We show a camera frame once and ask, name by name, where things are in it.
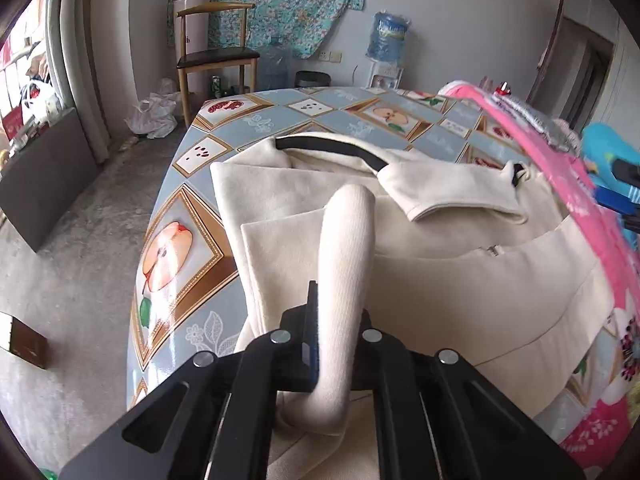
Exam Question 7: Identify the pink floral blanket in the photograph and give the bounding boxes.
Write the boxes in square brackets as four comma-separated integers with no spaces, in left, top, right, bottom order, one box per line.
[435,80,640,471]

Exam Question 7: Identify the dark wooden door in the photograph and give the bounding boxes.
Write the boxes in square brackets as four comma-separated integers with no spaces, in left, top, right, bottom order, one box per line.
[527,0,616,133]

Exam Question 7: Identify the black rice cooker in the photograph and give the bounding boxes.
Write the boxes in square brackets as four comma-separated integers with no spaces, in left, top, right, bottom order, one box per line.
[294,70,331,89]

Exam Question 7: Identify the cream zip jacket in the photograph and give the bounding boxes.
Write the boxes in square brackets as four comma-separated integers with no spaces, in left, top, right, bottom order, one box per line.
[210,132,616,480]

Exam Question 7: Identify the white shopping bag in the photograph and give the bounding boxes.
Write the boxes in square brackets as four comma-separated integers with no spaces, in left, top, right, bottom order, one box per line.
[21,77,58,116]

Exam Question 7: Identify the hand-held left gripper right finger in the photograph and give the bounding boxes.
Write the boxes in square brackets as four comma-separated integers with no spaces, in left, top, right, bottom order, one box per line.
[350,307,586,480]

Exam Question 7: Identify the wooden chair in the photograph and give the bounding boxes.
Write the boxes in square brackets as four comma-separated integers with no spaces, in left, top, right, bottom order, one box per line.
[173,2,261,128]

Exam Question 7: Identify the teal floral wall cloth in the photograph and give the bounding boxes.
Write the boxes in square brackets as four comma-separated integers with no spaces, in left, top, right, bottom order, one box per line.
[167,0,373,60]

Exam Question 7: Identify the white plastic bag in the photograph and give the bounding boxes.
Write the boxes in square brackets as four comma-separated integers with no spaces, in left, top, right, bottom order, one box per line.
[125,77,181,140]

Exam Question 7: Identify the blue water dispenser bottle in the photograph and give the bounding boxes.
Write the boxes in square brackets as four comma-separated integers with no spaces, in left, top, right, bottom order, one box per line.
[366,9,412,63]

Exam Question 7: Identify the empty clear water jug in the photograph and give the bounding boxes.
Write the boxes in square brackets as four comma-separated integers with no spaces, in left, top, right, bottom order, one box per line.
[257,36,296,92]

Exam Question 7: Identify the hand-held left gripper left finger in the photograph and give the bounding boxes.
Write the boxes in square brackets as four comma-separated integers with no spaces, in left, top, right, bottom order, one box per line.
[59,280,321,480]

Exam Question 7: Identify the fruit patterned tablecloth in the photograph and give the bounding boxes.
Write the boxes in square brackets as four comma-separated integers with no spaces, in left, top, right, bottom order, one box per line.
[125,86,633,433]

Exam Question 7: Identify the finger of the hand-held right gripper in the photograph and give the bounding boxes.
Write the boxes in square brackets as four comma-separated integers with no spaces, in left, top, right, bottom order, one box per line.
[594,186,640,235]
[612,159,640,187]

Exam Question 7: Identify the grey knitted cloth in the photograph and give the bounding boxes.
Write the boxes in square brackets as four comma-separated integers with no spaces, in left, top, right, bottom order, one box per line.
[492,95,583,153]

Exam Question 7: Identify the red box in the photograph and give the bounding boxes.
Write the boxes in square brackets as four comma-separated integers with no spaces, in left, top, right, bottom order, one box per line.
[0,109,25,141]

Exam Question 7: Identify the white tall cylinder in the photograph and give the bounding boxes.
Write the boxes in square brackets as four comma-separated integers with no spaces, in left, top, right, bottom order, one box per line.
[173,0,212,106]

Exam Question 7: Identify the brown cardboard box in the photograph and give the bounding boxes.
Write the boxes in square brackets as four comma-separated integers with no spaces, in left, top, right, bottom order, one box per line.
[0,311,50,370]

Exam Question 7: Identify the dark grey cabinet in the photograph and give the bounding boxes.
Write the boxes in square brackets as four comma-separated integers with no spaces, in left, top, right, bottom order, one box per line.
[0,107,98,253]

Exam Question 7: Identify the grey curtain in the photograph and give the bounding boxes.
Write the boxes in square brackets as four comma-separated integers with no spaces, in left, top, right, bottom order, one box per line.
[47,0,141,163]

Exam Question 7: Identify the blue plush toy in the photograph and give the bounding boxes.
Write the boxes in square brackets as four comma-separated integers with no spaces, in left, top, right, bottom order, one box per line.
[580,122,640,176]

